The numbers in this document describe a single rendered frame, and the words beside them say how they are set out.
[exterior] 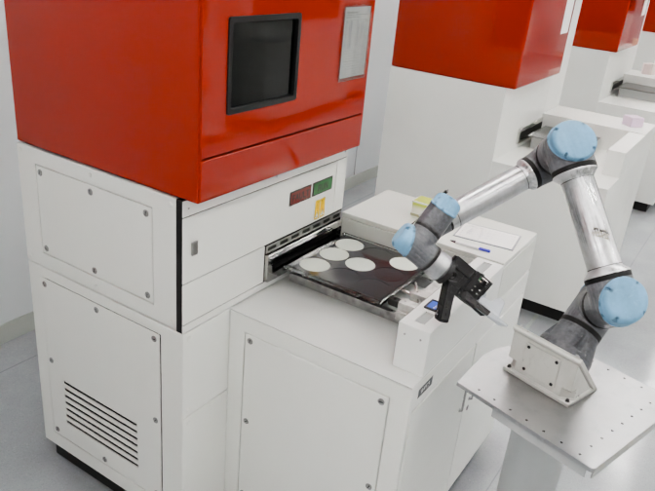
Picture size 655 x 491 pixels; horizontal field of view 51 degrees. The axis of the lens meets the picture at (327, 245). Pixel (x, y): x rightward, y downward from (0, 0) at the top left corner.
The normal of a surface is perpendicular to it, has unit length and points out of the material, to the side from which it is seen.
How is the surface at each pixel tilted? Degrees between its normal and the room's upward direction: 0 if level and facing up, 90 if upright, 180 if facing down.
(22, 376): 0
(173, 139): 90
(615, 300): 62
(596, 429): 0
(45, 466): 0
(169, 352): 90
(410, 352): 90
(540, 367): 90
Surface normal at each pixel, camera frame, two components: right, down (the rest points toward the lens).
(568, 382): -0.77, 0.20
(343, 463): -0.55, 0.30
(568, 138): -0.02, -0.32
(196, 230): 0.83, 0.29
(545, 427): 0.09, -0.91
